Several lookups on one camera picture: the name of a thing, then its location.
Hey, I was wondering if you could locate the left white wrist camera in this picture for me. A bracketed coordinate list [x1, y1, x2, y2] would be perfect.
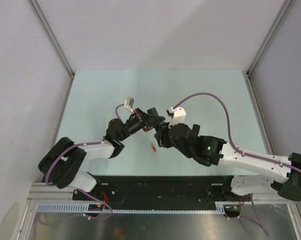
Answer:
[123, 97, 134, 113]

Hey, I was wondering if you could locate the right aluminium frame post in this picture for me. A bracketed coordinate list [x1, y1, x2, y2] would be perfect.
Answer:
[246, 0, 296, 77]

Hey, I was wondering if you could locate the red battery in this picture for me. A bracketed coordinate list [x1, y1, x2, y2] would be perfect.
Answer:
[151, 143, 157, 152]

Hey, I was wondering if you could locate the black remote control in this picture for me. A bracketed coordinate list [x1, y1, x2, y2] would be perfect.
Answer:
[147, 107, 159, 117]

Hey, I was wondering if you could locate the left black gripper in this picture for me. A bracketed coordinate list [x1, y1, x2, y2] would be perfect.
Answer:
[117, 107, 165, 142]

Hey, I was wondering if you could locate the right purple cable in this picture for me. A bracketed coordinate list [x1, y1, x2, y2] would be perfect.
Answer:
[172, 92, 301, 236]

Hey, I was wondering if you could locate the aluminium frame post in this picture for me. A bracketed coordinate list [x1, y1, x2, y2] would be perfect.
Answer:
[27, 0, 75, 80]
[246, 0, 296, 77]

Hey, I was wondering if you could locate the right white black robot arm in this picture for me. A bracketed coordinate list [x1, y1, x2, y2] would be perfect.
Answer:
[154, 122, 301, 202]

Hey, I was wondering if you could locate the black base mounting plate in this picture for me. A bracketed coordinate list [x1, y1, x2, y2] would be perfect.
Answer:
[72, 175, 251, 206]

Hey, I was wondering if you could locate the purple cable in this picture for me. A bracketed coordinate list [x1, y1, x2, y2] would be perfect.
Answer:
[37, 103, 126, 225]
[172, 92, 301, 236]

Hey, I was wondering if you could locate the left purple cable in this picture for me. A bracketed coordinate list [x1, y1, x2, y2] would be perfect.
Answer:
[37, 103, 126, 225]

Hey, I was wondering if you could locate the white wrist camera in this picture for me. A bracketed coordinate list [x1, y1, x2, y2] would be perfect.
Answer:
[123, 97, 134, 113]
[166, 107, 187, 127]

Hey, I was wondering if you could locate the left aluminium frame post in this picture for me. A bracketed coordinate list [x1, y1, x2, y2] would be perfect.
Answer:
[27, 0, 75, 80]

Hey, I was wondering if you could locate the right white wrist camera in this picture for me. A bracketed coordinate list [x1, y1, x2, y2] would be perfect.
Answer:
[166, 107, 187, 127]

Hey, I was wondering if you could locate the grey slotted cable duct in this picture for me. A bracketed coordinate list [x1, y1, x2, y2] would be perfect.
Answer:
[36, 202, 240, 215]

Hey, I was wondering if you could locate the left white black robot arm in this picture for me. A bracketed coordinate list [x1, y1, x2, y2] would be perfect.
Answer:
[38, 107, 165, 200]

